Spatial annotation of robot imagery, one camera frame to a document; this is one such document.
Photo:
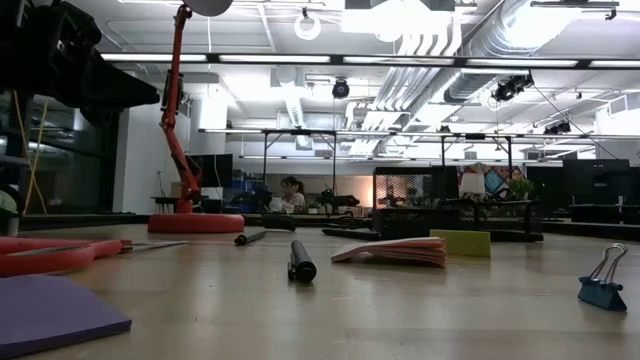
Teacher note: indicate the person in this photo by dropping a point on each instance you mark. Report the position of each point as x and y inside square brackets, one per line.
[292, 197]

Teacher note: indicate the blue binder clip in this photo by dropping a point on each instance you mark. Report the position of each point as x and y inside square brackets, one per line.
[602, 295]

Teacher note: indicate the black ceiling spotlights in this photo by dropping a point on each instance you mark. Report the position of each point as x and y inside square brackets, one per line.
[510, 89]

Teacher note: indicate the red desk lamp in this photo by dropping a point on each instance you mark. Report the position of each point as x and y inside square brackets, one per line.
[172, 100]

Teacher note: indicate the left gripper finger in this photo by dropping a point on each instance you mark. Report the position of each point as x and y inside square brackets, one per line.
[117, 114]
[115, 87]

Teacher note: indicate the black background rig frame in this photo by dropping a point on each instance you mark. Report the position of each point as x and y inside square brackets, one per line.
[264, 160]
[510, 150]

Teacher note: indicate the black wall screen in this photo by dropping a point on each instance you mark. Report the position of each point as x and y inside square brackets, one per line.
[217, 170]

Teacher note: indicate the black mesh desk organizer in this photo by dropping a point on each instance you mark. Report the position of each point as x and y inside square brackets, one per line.
[410, 220]

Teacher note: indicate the black pen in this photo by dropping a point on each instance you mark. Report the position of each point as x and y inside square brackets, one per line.
[250, 237]
[350, 233]
[302, 262]

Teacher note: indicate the green sticky note pad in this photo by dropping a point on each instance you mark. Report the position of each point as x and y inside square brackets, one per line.
[462, 243]

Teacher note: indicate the purple sticky note pad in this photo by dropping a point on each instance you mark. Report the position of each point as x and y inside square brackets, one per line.
[50, 310]

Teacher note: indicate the black round hanging camera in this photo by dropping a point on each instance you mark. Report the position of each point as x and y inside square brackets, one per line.
[341, 89]

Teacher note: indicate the black overhead frame bar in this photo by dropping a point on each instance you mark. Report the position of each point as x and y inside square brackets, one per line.
[340, 60]

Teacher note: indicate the green potted plant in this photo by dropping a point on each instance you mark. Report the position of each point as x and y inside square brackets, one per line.
[521, 189]

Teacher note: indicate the pink sticky note pad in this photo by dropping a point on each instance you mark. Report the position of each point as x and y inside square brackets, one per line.
[395, 250]

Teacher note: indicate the silver ventilation duct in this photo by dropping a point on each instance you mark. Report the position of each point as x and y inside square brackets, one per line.
[500, 40]

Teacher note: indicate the colourful wall artwork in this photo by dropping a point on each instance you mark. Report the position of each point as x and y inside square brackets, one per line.
[492, 180]

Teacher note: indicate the black aluminium table frame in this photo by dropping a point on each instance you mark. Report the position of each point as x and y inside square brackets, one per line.
[100, 220]

